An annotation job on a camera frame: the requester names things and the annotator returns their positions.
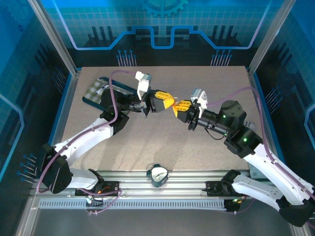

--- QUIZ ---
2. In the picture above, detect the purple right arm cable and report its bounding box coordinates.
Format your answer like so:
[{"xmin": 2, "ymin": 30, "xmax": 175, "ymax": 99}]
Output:
[{"xmin": 206, "ymin": 86, "xmax": 315, "ymax": 229}]

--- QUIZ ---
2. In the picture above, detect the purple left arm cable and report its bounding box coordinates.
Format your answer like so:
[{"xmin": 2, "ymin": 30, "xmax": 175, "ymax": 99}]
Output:
[{"xmin": 36, "ymin": 70, "xmax": 138, "ymax": 216}]

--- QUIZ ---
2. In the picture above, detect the aluminium frame post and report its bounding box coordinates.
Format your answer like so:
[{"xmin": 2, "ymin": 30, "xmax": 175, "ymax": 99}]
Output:
[
  {"xmin": 27, "ymin": 0, "xmax": 81, "ymax": 76},
  {"xmin": 247, "ymin": 0, "xmax": 297, "ymax": 77}
]

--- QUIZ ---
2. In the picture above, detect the teal alarm clock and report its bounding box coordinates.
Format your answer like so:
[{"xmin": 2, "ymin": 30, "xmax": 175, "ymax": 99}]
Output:
[{"xmin": 146, "ymin": 164, "xmax": 169, "ymax": 188}]

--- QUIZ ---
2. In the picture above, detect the aluminium side rail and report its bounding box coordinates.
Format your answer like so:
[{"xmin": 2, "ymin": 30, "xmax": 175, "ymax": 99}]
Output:
[
  {"xmin": 246, "ymin": 68, "xmax": 286, "ymax": 179},
  {"xmin": 36, "ymin": 70, "xmax": 82, "ymax": 179}
]

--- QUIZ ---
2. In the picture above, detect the aluminium front rail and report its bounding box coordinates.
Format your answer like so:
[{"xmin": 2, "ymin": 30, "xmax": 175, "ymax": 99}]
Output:
[{"xmin": 31, "ymin": 169, "xmax": 293, "ymax": 200}]

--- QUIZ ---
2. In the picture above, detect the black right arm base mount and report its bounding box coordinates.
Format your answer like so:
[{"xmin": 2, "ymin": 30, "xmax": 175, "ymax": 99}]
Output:
[{"xmin": 205, "ymin": 180, "xmax": 237, "ymax": 197}]

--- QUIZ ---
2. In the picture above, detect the green white checkered cloth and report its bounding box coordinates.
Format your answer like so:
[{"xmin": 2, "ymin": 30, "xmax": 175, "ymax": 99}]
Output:
[{"xmin": 85, "ymin": 78, "xmax": 111, "ymax": 105}]

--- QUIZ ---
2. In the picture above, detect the dark teal tray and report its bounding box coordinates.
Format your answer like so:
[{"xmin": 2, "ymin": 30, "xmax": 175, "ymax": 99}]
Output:
[{"xmin": 82, "ymin": 76, "xmax": 137, "ymax": 111}]

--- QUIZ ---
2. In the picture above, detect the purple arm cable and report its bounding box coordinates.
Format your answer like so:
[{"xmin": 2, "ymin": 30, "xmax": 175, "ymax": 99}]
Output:
[
  {"xmin": 36, "ymin": 70, "xmax": 138, "ymax": 216},
  {"xmin": 206, "ymin": 86, "xmax": 315, "ymax": 229}
]

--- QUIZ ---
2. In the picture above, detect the grey slotted cable duct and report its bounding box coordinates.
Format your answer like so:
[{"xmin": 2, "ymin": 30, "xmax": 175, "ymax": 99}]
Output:
[{"xmin": 38, "ymin": 199, "xmax": 226, "ymax": 210}]

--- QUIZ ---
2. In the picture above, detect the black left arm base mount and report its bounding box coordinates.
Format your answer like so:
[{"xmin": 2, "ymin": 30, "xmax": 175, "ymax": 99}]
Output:
[{"xmin": 75, "ymin": 180, "xmax": 121, "ymax": 197}]

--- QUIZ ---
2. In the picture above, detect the black electronics module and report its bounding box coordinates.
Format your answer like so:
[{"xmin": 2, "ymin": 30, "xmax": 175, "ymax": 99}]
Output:
[{"xmin": 224, "ymin": 198, "xmax": 241, "ymax": 214}]

